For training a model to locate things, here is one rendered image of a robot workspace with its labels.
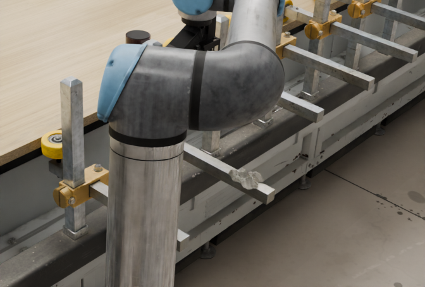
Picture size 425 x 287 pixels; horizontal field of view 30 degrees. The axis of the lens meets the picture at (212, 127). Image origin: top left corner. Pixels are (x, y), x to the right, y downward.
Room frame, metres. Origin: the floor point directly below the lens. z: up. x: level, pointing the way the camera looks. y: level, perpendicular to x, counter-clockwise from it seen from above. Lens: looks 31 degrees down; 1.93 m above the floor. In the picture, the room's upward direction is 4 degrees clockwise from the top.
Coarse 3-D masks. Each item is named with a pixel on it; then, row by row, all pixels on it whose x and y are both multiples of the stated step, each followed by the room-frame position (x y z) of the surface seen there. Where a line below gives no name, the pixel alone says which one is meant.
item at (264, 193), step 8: (184, 144) 1.69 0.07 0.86; (184, 152) 1.66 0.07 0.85; (192, 152) 1.65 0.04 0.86; (200, 152) 1.66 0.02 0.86; (184, 160) 1.66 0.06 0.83; (192, 160) 1.64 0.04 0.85; (200, 160) 1.63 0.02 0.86; (208, 160) 1.63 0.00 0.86; (216, 160) 1.63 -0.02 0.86; (200, 168) 1.63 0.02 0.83; (208, 168) 1.61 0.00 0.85; (216, 168) 1.60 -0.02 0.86; (224, 168) 1.59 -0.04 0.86; (232, 168) 1.60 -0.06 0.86; (216, 176) 1.59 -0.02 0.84; (224, 176) 1.58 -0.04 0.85; (232, 184) 1.56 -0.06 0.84; (240, 184) 1.55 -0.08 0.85; (264, 184) 1.54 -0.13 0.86; (248, 192) 1.53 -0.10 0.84; (256, 192) 1.52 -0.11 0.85; (264, 192) 1.51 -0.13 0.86; (272, 192) 1.51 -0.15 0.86; (264, 200) 1.50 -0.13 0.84; (272, 200) 1.52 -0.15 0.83
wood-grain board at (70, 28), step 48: (0, 0) 2.42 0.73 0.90; (48, 0) 2.45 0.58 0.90; (96, 0) 2.48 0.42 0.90; (144, 0) 2.52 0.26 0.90; (0, 48) 2.07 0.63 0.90; (48, 48) 2.09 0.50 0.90; (96, 48) 2.12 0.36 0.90; (0, 96) 1.79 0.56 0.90; (48, 96) 1.81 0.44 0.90; (96, 96) 1.83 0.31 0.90; (0, 144) 1.56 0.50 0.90
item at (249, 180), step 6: (234, 174) 1.56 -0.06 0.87; (240, 174) 1.56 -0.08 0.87; (246, 174) 1.55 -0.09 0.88; (252, 174) 1.56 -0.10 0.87; (258, 174) 1.56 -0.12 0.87; (234, 180) 1.54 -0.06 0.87; (240, 180) 1.54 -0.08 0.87; (246, 180) 1.53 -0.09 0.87; (252, 180) 1.53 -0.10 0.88; (258, 180) 1.55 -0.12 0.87; (246, 186) 1.52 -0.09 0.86; (252, 186) 1.52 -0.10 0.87; (258, 186) 1.53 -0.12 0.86
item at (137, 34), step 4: (128, 32) 1.74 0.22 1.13; (132, 32) 1.74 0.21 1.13; (136, 32) 1.74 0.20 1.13; (140, 32) 1.74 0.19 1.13; (144, 32) 1.74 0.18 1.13; (128, 36) 1.72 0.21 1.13; (132, 36) 1.72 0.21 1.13; (136, 36) 1.72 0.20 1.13; (140, 36) 1.72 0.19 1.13; (144, 36) 1.72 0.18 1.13; (148, 36) 1.72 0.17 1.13
